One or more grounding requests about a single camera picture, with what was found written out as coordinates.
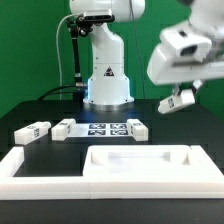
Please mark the white U-shaped frame fence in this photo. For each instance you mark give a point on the white U-shaped frame fence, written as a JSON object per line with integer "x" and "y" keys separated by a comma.
{"x": 207, "y": 184}

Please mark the black camera on stand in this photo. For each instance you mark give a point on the black camera on stand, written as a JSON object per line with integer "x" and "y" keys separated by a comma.
{"x": 88, "y": 19}

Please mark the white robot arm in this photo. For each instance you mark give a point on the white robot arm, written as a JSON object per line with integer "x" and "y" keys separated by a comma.
{"x": 188, "y": 54}

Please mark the white desk top tray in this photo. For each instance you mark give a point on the white desk top tray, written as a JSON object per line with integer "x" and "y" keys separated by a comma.
{"x": 144, "y": 160}

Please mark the black camera stand pole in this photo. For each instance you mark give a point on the black camera stand pole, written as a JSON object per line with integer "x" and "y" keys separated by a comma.
{"x": 74, "y": 39}

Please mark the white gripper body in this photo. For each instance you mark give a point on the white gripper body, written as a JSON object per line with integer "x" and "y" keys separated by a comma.
{"x": 164, "y": 69}

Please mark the sheet with fiducial markers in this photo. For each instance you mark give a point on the sheet with fiducial markers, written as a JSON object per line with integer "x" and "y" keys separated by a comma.
{"x": 100, "y": 130}

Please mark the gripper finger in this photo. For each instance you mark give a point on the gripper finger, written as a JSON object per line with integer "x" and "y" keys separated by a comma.
{"x": 176, "y": 90}
{"x": 196, "y": 85}

